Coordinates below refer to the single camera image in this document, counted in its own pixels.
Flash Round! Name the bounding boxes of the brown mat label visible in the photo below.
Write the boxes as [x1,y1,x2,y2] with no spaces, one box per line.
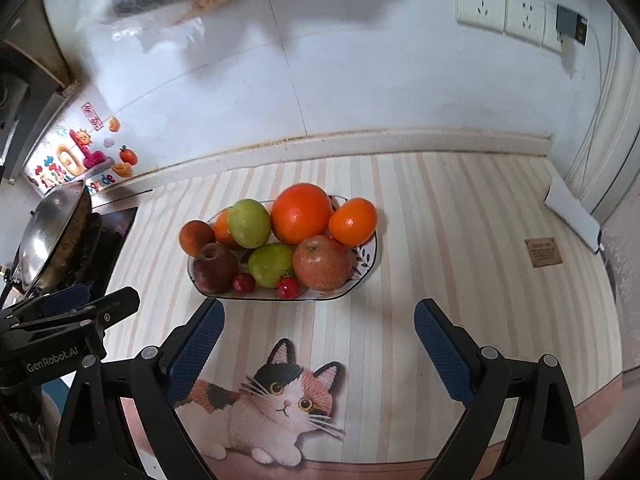
[524,237,563,268]

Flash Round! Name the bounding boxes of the striped cat print mat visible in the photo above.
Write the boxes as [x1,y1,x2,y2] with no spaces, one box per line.
[102,152,626,480]

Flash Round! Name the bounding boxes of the floral ceramic plate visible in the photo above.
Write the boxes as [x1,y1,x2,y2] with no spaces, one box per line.
[187,195,379,302]

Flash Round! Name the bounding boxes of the group of wall stickers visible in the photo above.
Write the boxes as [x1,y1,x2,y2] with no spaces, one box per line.
[25,102,138,195]

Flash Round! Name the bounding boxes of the brown round fruit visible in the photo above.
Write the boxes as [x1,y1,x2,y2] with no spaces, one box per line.
[180,220,217,257]

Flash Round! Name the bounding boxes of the white folded paper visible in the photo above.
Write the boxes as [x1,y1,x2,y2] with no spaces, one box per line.
[544,175,603,255]

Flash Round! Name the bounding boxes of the steel wok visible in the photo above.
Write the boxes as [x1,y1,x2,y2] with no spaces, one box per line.
[17,180,94,293]

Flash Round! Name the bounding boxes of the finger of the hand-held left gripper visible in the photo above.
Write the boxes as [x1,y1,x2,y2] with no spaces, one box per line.
[75,287,141,332]
[0,284,92,326]

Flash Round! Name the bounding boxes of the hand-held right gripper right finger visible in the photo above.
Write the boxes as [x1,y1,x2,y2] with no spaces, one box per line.
[415,298,585,480]

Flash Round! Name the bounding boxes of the dark range hood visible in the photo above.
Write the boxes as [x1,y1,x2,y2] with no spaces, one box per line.
[0,0,83,183]

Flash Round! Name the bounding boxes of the large smooth orange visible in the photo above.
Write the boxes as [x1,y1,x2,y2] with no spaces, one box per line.
[271,183,333,246]

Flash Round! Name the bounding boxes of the dark red apple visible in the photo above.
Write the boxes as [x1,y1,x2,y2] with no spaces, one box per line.
[193,242,239,294]

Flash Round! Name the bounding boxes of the small mandarin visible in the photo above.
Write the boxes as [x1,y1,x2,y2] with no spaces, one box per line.
[214,208,241,248]

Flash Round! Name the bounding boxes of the white cable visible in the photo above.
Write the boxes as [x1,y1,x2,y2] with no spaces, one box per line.
[564,24,603,183]

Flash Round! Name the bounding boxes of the green round fruit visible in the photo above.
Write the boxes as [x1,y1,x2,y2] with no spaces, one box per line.
[228,199,272,249]
[248,243,297,289]

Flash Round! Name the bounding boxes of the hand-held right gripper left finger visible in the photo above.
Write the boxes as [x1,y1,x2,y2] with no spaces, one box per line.
[54,299,225,480]

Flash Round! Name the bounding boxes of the white wall socket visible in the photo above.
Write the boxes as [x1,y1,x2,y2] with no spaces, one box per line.
[454,0,507,35]
[542,2,565,53]
[504,0,547,46]

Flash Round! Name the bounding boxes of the grey plug-in charger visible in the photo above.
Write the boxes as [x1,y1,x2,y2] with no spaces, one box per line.
[555,4,590,45]

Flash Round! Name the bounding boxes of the large mandarin with stem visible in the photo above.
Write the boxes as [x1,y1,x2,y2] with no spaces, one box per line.
[328,198,378,248]

